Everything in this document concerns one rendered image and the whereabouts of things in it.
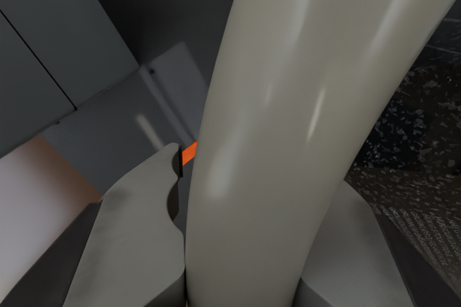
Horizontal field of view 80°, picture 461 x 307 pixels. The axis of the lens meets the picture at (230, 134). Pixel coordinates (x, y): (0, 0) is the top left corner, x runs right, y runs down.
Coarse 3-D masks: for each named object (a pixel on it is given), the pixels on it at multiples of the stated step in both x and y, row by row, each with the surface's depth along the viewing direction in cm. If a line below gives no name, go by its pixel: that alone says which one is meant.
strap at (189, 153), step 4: (192, 144) 110; (196, 144) 110; (188, 148) 111; (192, 148) 111; (184, 152) 112; (188, 152) 112; (192, 152) 112; (184, 156) 113; (188, 156) 112; (192, 156) 112; (184, 160) 113; (188, 160) 113
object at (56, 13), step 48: (0, 0) 54; (48, 0) 67; (96, 0) 88; (0, 48) 50; (48, 48) 61; (96, 48) 77; (0, 96) 46; (48, 96) 55; (96, 96) 70; (0, 144) 43
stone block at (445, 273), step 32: (448, 32) 35; (416, 64) 33; (448, 64) 29; (416, 96) 32; (448, 96) 29; (384, 128) 34; (416, 128) 31; (448, 128) 29; (384, 160) 34; (416, 160) 31; (448, 160) 29; (384, 192) 37; (416, 192) 33; (448, 192) 30; (416, 224) 37; (448, 224) 33; (448, 256) 37
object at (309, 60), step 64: (256, 0) 4; (320, 0) 3; (384, 0) 3; (448, 0) 3; (256, 64) 4; (320, 64) 3; (384, 64) 4; (256, 128) 4; (320, 128) 4; (192, 192) 6; (256, 192) 4; (320, 192) 5; (192, 256) 6; (256, 256) 5
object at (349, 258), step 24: (336, 216) 9; (360, 216) 9; (336, 240) 8; (360, 240) 8; (384, 240) 8; (312, 264) 7; (336, 264) 7; (360, 264) 7; (384, 264) 7; (312, 288) 7; (336, 288) 7; (360, 288) 7; (384, 288) 7
